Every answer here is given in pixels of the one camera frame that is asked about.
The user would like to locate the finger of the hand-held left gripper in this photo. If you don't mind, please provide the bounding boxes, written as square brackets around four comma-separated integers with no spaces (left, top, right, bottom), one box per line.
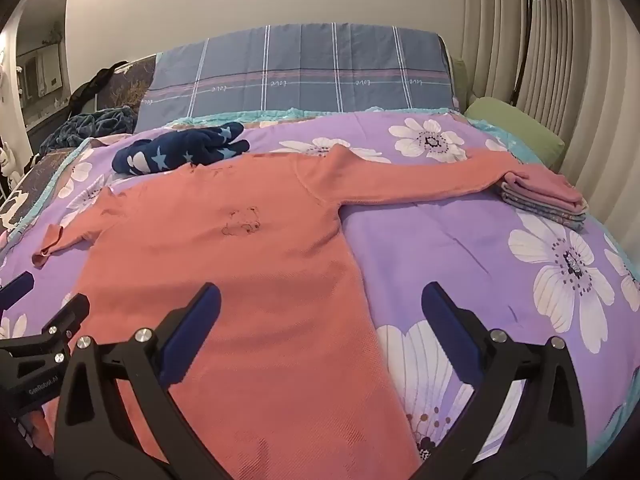
[0,272,35,311]
[0,294,91,366]

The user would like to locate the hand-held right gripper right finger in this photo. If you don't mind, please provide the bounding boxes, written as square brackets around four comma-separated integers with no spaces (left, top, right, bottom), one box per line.
[421,281,588,480]

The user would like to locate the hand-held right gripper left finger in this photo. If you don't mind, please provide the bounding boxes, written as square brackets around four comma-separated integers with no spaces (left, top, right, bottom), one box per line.
[52,282,236,480]

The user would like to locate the salmon long-sleeve shirt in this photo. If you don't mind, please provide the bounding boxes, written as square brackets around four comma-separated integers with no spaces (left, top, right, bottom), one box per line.
[31,144,511,480]

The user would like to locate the purple floral blanket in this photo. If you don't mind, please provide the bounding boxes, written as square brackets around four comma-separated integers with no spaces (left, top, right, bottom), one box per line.
[0,110,640,480]

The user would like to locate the dark printed bed sheet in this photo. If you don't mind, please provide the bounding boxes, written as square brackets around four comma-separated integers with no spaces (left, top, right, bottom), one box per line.
[0,150,66,241]

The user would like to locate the white cat figurine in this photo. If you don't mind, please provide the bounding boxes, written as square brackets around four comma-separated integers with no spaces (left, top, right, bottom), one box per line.
[0,142,23,181]

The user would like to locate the blue patterned folded garment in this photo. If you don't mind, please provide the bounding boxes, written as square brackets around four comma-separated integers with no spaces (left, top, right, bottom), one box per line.
[505,199,590,233]

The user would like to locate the pink folded garment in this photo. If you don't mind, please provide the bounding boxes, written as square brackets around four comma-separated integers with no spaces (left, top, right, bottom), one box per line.
[501,167,586,207]

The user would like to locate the navy star-print garment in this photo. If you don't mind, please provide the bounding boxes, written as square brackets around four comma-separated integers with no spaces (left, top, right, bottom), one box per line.
[111,121,251,177]

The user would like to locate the teal fleece blanket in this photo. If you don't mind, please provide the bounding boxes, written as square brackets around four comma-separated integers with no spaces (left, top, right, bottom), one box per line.
[40,106,138,153]

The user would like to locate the large green pillow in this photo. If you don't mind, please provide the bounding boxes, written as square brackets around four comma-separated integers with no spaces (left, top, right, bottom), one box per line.
[465,96,566,171]

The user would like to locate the black garment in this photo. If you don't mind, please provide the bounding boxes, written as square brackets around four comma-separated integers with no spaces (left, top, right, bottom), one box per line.
[70,60,128,116]

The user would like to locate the dark floral pillow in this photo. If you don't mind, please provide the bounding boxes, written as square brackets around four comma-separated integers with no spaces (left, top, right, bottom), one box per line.
[95,55,158,111]

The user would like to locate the small green pillow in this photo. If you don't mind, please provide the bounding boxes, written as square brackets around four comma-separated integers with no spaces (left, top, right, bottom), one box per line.
[449,55,469,107]

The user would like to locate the beige curtain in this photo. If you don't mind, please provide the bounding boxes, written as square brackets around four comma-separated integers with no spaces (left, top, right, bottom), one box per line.
[462,0,640,251]

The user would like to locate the blue plaid pillow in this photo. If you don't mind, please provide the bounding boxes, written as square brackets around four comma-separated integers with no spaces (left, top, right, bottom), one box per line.
[135,24,461,133]

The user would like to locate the arched wall mirror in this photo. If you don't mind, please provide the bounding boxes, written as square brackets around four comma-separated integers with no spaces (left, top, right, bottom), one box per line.
[0,0,71,171]

